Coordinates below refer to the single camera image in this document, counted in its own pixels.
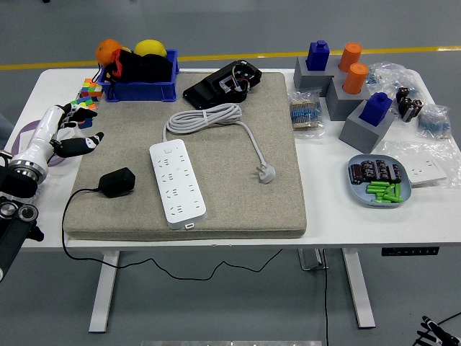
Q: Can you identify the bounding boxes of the open black electronic device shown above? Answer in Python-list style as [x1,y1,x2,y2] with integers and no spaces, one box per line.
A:
[182,59,263,110]

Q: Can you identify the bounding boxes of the black plug cord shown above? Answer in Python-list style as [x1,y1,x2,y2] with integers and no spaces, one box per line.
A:
[60,187,285,282]

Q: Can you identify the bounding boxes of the orange fruit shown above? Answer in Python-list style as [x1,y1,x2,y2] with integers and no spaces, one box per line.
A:
[95,38,124,67]

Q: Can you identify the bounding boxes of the colourful puzzle cube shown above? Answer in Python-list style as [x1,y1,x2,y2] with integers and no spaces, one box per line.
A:
[70,96,98,130]
[79,78,104,103]

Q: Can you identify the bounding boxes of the grey-brown mat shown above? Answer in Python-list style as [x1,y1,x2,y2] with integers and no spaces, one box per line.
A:
[63,71,308,241]

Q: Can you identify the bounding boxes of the blue plastic bin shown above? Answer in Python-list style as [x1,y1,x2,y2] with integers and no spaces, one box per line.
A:
[96,48,180,103]

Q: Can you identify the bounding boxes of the blue-grey plate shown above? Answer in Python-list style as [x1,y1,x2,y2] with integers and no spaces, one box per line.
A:
[346,154,413,209]

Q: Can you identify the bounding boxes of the grey block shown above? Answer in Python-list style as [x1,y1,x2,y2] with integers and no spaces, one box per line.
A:
[338,104,396,155]
[292,56,346,97]
[325,77,372,122]

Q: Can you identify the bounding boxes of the white power strip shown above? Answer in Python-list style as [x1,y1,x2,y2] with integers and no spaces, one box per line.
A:
[148,138,209,231]

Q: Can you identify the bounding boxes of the clear bag of resistors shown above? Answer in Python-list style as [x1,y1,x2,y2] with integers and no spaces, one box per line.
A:
[365,61,421,100]
[289,89,327,140]
[416,103,453,141]

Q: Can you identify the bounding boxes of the black cloth pouch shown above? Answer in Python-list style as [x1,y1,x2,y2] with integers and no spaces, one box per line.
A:
[91,48,174,84]

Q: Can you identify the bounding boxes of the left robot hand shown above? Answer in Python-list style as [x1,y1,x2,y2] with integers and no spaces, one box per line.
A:
[10,102,105,174]

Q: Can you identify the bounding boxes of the clear plastic bag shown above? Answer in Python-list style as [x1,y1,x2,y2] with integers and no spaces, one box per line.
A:
[381,138,461,189]

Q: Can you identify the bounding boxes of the thin black hanging cable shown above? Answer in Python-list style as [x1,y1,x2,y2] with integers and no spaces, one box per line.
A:
[322,248,331,346]

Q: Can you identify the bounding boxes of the white power strip cord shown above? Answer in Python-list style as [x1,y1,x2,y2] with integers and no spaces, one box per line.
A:
[161,102,277,185]

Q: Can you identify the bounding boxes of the orange cylinder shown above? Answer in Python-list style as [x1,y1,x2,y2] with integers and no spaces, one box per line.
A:
[341,63,370,95]
[338,42,363,74]

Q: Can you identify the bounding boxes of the black table control panel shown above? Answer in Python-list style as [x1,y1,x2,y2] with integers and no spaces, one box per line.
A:
[381,246,440,257]

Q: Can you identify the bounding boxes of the black plug adapter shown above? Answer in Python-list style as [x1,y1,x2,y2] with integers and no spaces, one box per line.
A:
[98,167,137,199]

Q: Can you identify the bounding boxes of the purple plate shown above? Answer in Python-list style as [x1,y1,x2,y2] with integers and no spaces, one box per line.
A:
[10,120,73,168]

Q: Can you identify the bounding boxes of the white table leg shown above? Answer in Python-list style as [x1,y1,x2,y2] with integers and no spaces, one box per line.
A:
[88,250,121,333]
[341,247,377,329]

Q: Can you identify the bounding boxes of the blue square peg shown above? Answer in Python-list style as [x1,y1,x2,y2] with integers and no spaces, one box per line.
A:
[358,92,393,128]
[305,40,331,71]

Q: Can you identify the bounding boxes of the metal bracket under table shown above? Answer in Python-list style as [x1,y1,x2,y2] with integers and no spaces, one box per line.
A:
[297,248,329,272]

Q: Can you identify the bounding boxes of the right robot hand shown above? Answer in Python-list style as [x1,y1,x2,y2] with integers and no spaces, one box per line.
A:
[412,315,461,346]

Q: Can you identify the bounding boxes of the yellow lemon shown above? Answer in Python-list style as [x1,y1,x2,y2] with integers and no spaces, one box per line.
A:
[133,38,168,58]

